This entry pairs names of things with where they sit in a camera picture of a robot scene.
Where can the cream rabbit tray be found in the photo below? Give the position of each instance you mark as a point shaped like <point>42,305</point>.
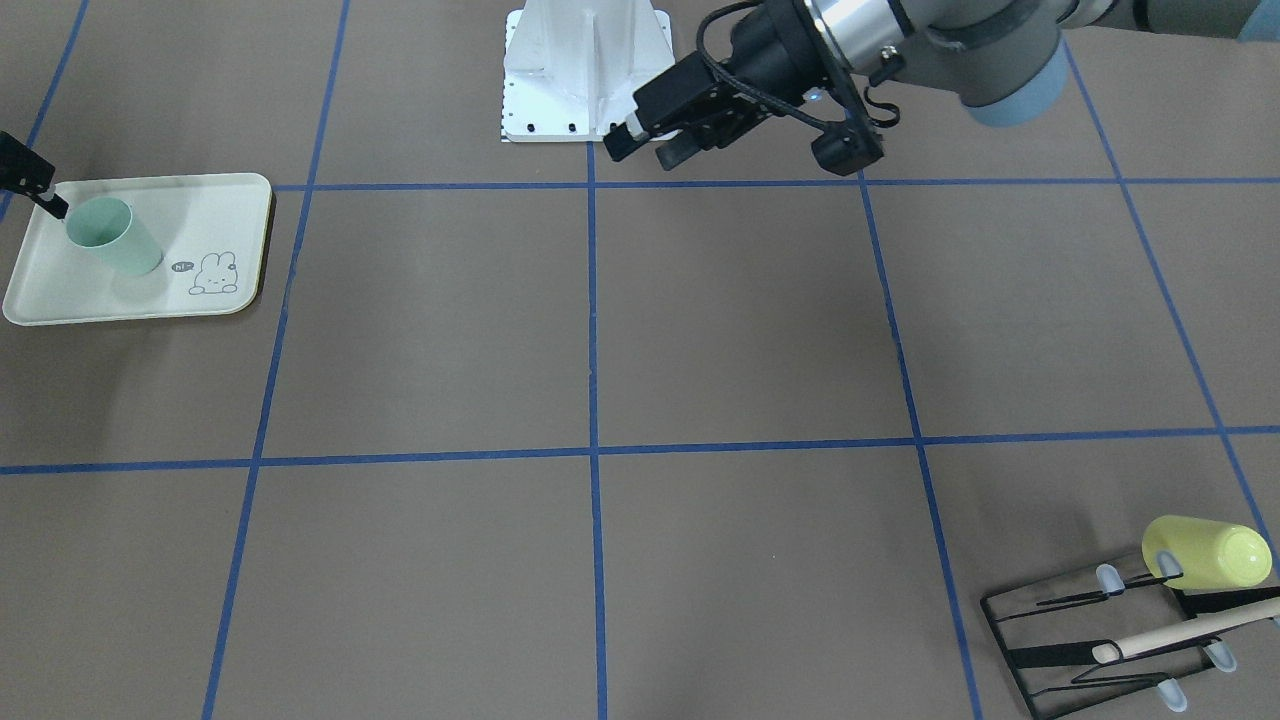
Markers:
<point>212,230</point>

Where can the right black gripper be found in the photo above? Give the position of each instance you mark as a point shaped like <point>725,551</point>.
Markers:
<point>22,172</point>

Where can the black wire cup rack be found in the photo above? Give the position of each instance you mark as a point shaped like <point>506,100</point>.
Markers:
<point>1091,636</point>

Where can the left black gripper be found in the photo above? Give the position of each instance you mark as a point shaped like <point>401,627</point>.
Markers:
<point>770,47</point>

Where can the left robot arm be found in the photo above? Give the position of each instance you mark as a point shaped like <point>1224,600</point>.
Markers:
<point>1005,60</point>

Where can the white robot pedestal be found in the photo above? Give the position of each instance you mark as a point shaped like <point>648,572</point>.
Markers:
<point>571,67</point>

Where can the yellow cup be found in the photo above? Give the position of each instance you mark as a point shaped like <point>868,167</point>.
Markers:
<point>1195,554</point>

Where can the pale green cup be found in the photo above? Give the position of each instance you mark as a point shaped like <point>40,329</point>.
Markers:
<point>111,231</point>

